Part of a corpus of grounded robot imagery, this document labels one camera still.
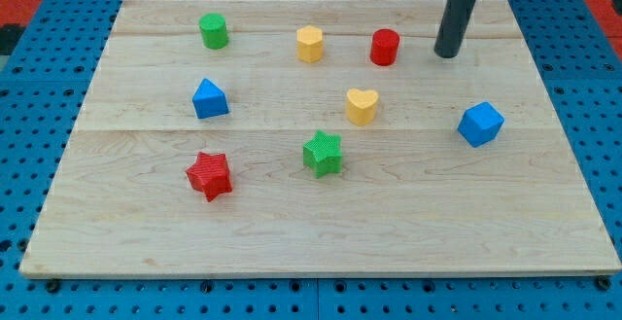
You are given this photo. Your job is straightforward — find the yellow hexagon block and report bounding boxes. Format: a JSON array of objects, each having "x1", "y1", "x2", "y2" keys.
[{"x1": 296, "y1": 25, "x2": 324, "y2": 63}]

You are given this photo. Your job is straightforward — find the green star block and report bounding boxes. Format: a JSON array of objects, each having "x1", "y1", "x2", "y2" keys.
[{"x1": 302, "y1": 130, "x2": 342, "y2": 179}]

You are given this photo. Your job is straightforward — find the light wooden board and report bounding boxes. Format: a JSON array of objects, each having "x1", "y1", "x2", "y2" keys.
[{"x1": 20, "y1": 0, "x2": 621, "y2": 279}]

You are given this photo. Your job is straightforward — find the yellow heart block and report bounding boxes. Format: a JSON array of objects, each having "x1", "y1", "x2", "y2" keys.
[{"x1": 345, "y1": 89, "x2": 379, "y2": 126}]

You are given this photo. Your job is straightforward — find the red star block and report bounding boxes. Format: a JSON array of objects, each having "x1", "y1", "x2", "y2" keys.
[{"x1": 186, "y1": 152, "x2": 233, "y2": 202}]

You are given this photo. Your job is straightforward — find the blue triangle block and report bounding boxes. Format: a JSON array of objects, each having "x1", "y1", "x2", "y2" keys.
[{"x1": 191, "y1": 79, "x2": 229, "y2": 119}]

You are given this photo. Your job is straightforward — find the red cylinder block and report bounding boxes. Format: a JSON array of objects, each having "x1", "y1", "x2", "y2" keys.
[{"x1": 369, "y1": 28, "x2": 400, "y2": 66}]

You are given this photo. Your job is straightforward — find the green cylinder block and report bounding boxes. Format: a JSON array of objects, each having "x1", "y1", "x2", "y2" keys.
[{"x1": 198, "y1": 13, "x2": 228, "y2": 50}]

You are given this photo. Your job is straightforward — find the blue cube block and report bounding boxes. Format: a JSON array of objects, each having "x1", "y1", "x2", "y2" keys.
[{"x1": 458, "y1": 101, "x2": 504, "y2": 148}]

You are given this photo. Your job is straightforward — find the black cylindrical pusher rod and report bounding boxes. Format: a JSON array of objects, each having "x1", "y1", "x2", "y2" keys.
[{"x1": 434, "y1": 0, "x2": 476, "y2": 58}]

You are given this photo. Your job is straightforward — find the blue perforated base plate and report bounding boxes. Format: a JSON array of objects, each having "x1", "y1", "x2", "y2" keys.
[{"x1": 1, "y1": 0, "x2": 621, "y2": 319}]

